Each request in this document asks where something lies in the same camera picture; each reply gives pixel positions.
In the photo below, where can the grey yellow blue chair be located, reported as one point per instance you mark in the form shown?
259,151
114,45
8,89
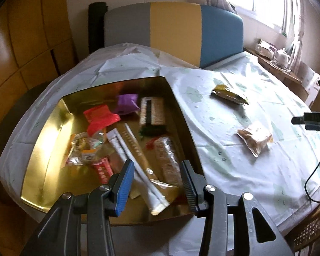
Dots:
176,32

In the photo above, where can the gold cardboard box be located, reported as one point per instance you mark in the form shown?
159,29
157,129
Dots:
50,152

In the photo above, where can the large red snack packet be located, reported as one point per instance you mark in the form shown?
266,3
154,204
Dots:
104,124

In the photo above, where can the clear brown snack packet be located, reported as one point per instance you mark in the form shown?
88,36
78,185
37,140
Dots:
256,137

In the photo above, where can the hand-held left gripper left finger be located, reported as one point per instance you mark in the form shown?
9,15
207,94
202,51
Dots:
124,186

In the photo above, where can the yellow green snack packet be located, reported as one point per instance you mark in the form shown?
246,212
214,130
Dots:
229,94

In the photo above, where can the wooden side table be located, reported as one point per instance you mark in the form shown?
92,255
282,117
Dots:
288,76

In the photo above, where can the long white stick packet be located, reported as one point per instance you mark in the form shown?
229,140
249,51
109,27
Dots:
138,160

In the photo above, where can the white green-printed tablecloth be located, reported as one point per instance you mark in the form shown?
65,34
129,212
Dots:
229,165

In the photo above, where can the white cardboard box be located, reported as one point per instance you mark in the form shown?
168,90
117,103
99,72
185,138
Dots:
310,82

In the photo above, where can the clear red-ended grain bar packet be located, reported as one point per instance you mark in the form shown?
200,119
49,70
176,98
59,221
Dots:
168,160

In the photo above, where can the clear packet with orange print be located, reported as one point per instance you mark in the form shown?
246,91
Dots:
85,149

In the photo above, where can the clear cracker packet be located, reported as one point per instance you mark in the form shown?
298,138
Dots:
152,110

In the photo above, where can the dark green snack packet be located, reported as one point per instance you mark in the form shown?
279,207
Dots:
152,132

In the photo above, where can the small red white-labelled packet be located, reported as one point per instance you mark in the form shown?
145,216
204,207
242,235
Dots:
103,170

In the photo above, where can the white teapot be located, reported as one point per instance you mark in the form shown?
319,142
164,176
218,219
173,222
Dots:
282,56

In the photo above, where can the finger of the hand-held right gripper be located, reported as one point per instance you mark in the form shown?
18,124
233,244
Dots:
298,120

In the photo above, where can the wicker chair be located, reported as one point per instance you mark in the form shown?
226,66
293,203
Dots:
309,232

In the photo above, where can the purple snack packet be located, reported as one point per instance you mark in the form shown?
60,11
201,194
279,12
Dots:
128,104

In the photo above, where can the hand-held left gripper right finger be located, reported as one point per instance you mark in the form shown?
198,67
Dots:
188,186

